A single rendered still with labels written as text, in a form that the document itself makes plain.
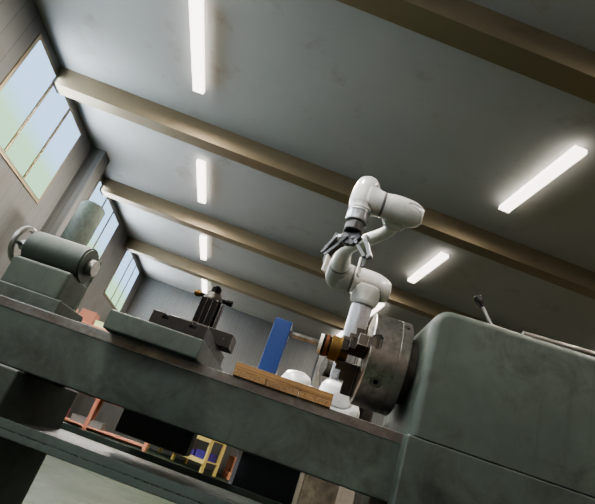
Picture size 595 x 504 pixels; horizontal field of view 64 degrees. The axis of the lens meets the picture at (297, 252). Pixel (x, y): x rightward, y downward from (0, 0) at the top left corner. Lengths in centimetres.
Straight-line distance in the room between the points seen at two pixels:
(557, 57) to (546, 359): 283
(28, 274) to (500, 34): 335
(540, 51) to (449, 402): 303
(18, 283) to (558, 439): 174
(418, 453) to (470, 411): 19
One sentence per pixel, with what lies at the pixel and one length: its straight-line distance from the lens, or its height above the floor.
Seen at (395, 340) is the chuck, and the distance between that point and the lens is 154.
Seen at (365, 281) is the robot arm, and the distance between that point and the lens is 226.
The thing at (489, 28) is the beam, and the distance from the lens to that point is 396.
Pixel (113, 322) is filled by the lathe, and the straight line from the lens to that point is 151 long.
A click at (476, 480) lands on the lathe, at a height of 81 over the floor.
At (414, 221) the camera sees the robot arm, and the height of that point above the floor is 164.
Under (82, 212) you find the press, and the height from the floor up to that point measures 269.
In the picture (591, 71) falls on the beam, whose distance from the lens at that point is 418.
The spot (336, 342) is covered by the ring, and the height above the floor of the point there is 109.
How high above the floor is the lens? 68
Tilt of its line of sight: 23 degrees up
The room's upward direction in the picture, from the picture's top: 20 degrees clockwise
